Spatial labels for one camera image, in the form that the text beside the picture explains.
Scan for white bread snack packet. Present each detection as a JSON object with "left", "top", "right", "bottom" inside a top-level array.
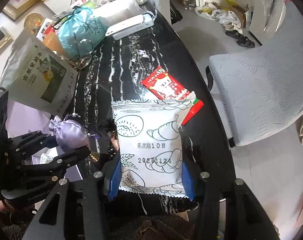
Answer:
[{"left": 39, "top": 153, "right": 54, "bottom": 164}]

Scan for lilac satin drawstring pouch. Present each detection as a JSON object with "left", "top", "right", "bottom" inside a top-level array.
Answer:
[{"left": 48, "top": 113, "right": 102, "bottom": 153}]

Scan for black polka dot scrunchie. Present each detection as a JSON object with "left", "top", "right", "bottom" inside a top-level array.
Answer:
[{"left": 103, "top": 118, "right": 120, "bottom": 160}]

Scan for white lilac gift box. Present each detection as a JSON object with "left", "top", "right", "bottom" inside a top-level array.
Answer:
[{"left": 3, "top": 100, "right": 83, "bottom": 183}]

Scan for glass jar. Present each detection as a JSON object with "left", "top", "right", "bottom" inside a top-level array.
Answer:
[{"left": 68, "top": 55, "right": 92, "bottom": 70}]

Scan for red white snack packet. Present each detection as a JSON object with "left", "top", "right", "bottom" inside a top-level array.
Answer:
[{"left": 141, "top": 66, "right": 204, "bottom": 126}]

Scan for teal plastic bag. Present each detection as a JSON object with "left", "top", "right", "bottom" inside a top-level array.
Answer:
[{"left": 54, "top": 7, "right": 107, "bottom": 58}]

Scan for white pillow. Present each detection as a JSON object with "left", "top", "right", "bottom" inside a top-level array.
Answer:
[{"left": 92, "top": 0, "right": 145, "bottom": 27}]

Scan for black sandals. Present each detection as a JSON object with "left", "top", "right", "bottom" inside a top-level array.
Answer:
[{"left": 225, "top": 30, "right": 255, "bottom": 48}]

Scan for white plastic bags pile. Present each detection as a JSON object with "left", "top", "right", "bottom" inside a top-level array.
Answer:
[{"left": 194, "top": 3, "right": 243, "bottom": 34}]

